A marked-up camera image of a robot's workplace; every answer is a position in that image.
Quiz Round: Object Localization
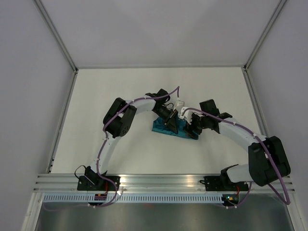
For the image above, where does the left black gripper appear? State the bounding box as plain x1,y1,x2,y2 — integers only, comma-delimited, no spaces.
153,107,178,135

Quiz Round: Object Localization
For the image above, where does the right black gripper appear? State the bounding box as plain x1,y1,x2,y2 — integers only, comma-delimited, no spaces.
182,112,209,140

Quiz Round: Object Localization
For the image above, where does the teal cloth napkin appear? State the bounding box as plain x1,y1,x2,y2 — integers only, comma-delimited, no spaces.
152,117,199,140

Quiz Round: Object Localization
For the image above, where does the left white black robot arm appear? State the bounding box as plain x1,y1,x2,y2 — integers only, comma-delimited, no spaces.
76,87,180,191

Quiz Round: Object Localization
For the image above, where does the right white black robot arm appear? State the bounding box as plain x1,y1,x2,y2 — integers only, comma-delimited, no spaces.
179,100,291,190

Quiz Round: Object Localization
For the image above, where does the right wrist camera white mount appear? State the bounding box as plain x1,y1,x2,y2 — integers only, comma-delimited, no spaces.
178,107,193,124

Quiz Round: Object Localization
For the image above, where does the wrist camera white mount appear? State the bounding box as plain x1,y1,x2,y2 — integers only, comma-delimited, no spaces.
178,107,193,124
173,100,185,112

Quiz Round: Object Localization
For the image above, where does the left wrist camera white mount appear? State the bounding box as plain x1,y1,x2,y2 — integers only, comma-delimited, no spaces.
173,100,185,112

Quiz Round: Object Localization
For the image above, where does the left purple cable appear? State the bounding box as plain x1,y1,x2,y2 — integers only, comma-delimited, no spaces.
43,86,181,212

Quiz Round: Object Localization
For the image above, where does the purple cable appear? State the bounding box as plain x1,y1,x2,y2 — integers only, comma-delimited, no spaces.
43,86,181,212
180,107,292,210

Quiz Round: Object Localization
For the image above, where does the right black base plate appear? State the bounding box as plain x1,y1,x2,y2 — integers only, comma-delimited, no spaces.
199,176,249,192

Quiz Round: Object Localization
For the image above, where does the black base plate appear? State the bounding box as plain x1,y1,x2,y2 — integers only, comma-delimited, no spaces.
199,176,249,192
77,176,120,191

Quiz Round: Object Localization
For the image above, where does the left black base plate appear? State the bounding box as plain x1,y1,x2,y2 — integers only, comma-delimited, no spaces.
77,176,120,191

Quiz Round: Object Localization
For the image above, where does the left table edge rail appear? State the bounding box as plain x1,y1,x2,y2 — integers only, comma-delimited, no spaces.
45,69,79,174

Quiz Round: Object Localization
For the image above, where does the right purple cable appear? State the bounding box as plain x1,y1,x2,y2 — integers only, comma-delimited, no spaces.
180,107,292,210

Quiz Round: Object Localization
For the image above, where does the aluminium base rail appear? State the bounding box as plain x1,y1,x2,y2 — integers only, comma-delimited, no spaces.
33,173,295,193

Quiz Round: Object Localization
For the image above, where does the white slotted cable duct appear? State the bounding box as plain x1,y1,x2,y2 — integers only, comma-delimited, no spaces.
43,193,223,204

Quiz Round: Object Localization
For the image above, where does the right aluminium frame post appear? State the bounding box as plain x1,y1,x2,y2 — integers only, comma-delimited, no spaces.
243,0,288,72

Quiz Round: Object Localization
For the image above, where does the aluminium frame post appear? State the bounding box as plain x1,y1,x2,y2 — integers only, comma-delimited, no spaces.
243,0,288,72
33,0,78,73

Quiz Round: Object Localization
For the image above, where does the left aluminium frame post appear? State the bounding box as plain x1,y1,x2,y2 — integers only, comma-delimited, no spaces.
33,0,78,73

